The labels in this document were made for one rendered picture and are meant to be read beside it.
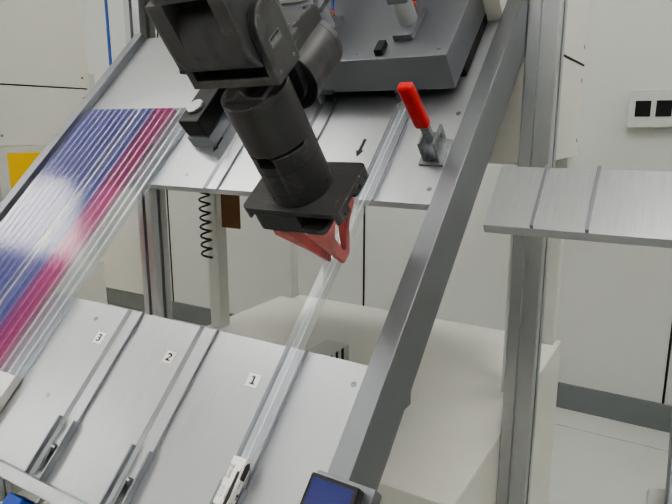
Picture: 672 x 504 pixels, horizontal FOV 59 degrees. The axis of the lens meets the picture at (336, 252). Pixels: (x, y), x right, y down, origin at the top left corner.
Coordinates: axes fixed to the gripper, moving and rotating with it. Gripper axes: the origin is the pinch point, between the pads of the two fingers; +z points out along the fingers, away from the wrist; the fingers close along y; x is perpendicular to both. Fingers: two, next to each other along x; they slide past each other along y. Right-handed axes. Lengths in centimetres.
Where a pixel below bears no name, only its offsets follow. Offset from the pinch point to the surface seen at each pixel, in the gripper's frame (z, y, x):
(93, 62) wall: 72, 262, -167
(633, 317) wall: 152, -17, -103
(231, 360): 2.6, 6.9, 12.8
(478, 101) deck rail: -2.2, -9.1, -21.0
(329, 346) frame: 44, 24, -12
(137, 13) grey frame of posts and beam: -7, 60, -44
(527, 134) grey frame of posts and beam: 10.0, -11.0, -30.3
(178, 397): 3.0, 10.8, 17.6
